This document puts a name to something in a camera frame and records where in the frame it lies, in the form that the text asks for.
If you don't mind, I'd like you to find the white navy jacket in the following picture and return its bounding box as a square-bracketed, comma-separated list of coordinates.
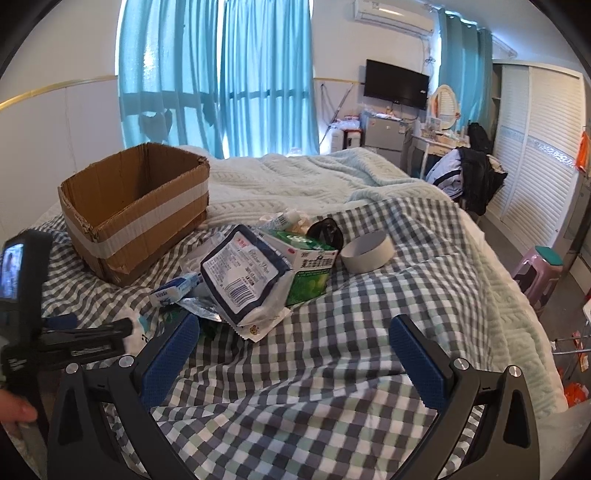
[425, 150, 462, 195]

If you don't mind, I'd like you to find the green medicine box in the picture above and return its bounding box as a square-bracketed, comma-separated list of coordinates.
[259, 228, 338, 308]

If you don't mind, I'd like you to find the black bag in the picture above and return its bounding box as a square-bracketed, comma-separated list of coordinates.
[466, 121, 495, 153]

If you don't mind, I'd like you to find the black glossy object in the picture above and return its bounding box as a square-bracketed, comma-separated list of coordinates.
[307, 219, 345, 254]

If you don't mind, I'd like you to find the brown cardboard box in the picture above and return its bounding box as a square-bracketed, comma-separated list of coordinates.
[58, 142, 211, 288]

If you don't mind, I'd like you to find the orange packet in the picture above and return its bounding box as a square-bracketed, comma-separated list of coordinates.
[566, 381, 591, 409]

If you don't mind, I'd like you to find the silver mini fridge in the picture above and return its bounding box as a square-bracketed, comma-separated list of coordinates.
[362, 115, 414, 153]

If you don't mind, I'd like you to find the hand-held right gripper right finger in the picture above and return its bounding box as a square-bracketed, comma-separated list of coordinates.
[388, 314, 541, 480]

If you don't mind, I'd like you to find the oval vanity mirror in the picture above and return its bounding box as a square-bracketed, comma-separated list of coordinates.
[429, 84, 462, 132]

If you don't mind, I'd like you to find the silver foil packet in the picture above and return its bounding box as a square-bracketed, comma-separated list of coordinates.
[178, 295, 227, 324]

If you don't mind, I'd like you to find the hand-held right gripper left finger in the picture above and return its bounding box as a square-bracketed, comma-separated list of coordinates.
[46, 311, 204, 480]

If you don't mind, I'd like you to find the blue curtain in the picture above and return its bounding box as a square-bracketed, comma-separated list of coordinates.
[436, 8, 495, 118]
[117, 0, 225, 160]
[217, 0, 320, 158]

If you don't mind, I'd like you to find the small blue tissue packet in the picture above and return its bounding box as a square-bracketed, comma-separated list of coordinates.
[148, 272, 204, 306]

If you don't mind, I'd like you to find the white dressing table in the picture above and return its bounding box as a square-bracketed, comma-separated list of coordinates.
[411, 131, 467, 181]

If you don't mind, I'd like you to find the white squeeze tube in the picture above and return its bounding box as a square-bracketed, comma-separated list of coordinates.
[272, 206, 301, 232]

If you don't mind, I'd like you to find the orange hanging tag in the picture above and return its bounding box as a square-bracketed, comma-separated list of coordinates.
[576, 131, 591, 174]

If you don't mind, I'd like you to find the white navy tissue pack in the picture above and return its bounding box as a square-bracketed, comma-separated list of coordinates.
[199, 224, 296, 342]

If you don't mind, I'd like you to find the mint knitted blanket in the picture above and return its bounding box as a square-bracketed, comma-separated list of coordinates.
[178, 145, 570, 416]

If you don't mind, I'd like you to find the white air conditioner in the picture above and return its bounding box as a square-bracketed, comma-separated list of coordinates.
[353, 0, 435, 35]

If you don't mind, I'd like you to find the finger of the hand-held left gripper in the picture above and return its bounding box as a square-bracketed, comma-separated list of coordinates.
[41, 314, 134, 343]
[41, 340, 127, 371]

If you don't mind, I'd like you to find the black flat television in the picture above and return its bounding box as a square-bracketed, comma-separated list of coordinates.
[364, 58, 430, 112]

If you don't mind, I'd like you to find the person's left hand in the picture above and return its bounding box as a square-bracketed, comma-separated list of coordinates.
[0, 390, 38, 432]

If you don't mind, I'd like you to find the pink plastic stool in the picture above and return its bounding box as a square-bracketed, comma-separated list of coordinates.
[510, 247, 564, 317]

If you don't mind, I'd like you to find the white louvred wardrobe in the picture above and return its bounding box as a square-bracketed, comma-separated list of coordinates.
[489, 62, 587, 252]

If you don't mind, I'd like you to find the grey checked bedsheet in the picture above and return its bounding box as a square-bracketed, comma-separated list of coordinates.
[39, 196, 568, 480]

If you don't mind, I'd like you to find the white tape roll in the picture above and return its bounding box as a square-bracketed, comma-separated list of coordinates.
[340, 231, 396, 273]

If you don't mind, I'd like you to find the black jacket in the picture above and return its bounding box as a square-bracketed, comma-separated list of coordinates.
[455, 148, 509, 215]

